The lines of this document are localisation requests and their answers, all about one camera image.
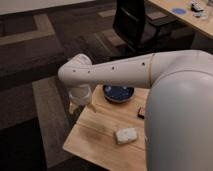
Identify small objects on far desk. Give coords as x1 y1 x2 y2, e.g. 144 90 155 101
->
190 0 213 19

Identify wooden far desk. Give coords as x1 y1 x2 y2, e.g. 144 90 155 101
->
148 0 213 39

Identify black office chair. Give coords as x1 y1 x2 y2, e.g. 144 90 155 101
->
111 0 179 56

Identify dark blue bowl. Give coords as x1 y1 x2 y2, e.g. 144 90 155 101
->
103 85 134 103

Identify white sponge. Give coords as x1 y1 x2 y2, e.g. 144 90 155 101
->
115 128 138 144

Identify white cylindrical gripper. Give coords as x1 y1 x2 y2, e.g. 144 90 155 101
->
69 84 97 114

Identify blue round disc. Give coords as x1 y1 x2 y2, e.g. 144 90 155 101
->
172 8 186 15

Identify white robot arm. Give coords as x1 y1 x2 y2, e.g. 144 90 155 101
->
58 50 213 171

